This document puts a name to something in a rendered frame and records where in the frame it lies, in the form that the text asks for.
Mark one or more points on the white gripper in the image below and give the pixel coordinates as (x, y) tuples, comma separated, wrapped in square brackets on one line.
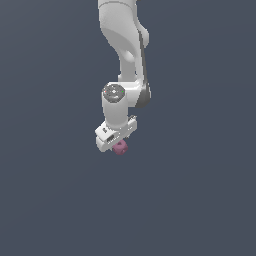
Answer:
[(111, 135)]

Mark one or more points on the small pink cube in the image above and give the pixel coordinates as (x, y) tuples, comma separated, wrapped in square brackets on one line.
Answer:
[(120, 147)]

